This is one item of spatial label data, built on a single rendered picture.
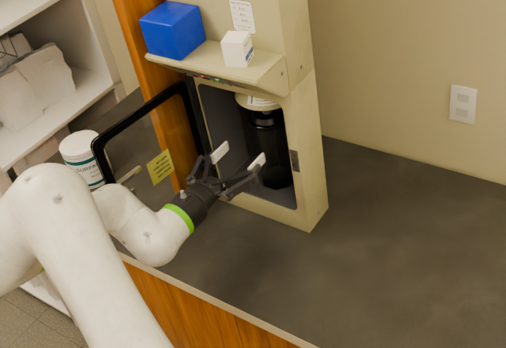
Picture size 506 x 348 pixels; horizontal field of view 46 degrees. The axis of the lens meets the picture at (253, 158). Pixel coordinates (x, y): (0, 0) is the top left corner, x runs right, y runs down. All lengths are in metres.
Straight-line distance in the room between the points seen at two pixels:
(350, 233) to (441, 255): 0.24
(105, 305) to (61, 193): 0.18
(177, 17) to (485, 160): 0.97
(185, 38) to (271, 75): 0.22
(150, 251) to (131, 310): 0.49
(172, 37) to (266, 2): 0.22
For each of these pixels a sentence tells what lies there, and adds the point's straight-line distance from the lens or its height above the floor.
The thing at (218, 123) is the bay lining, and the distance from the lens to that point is 1.67.
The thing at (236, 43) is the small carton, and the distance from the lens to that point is 1.28.
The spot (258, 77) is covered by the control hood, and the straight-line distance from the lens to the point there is 1.27.
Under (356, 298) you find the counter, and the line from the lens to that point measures 1.54.
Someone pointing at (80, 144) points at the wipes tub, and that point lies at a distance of 1.98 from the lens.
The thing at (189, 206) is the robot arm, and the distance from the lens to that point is 1.42.
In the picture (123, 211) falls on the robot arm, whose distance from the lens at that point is 1.38.
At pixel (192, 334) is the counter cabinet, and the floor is 0.60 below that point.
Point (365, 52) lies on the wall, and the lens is 1.78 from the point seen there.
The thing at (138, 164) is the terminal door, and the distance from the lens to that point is 1.54.
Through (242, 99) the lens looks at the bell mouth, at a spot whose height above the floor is 1.33.
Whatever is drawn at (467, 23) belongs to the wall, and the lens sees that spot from 1.62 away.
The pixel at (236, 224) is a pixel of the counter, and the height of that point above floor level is 0.94.
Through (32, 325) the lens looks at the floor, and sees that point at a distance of 3.05.
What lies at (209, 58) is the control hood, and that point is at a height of 1.51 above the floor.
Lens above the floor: 2.18
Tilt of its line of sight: 39 degrees down
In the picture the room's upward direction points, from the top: 11 degrees counter-clockwise
